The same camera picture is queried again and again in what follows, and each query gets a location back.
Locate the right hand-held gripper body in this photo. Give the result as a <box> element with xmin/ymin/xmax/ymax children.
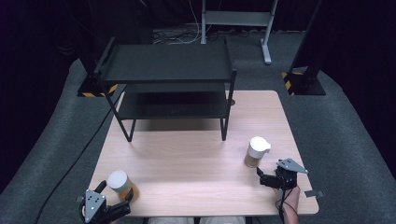
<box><xmin>273</xmin><ymin>158</ymin><xmax>309</xmax><ymax>191</ymax></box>

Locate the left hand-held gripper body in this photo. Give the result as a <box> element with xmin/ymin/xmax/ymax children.
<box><xmin>78</xmin><ymin>189</ymin><xmax>110</xmax><ymax>224</ymax></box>

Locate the jar of orange powder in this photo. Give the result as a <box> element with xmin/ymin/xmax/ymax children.
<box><xmin>106</xmin><ymin>170</ymin><xmax>140</xmax><ymax>203</ymax></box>

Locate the jar of brown powder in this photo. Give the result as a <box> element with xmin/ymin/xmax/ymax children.
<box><xmin>244</xmin><ymin>135</ymin><xmax>272</xmax><ymax>169</ymax></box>

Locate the black two-tier metal rack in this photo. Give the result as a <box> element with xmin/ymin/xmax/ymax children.
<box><xmin>92</xmin><ymin>35</ymin><xmax>238</xmax><ymax>143</ymax></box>

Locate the person's right hand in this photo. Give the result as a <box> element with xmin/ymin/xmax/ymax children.
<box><xmin>274</xmin><ymin>185</ymin><xmax>302</xmax><ymax>213</ymax></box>

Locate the black stand with striped base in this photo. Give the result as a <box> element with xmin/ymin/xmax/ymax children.
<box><xmin>64</xmin><ymin>0</ymin><xmax>120</xmax><ymax>98</ymax></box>
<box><xmin>281</xmin><ymin>0</ymin><xmax>327</xmax><ymax>97</ymax></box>

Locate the grey metal stand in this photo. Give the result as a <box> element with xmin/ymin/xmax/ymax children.
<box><xmin>200</xmin><ymin>0</ymin><xmax>280</xmax><ymax>65</ymax></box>

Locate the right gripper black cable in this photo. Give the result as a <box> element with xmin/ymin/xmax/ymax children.
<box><xmin>275</xmin><ymin>186</ymin><xmax>295</xmax><ymax>224</ymax></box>

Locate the long black floor cable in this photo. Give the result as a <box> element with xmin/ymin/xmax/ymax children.
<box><xmin>33</xmin><ymin>87</ymin><xmax>125</xmax><ymax>224</ymax></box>

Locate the tangle of floor cables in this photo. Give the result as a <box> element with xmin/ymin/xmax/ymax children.
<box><xmin>151</xmin><ymin>0</ymin><xmax>204</xmax><ymax>46</ymax></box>

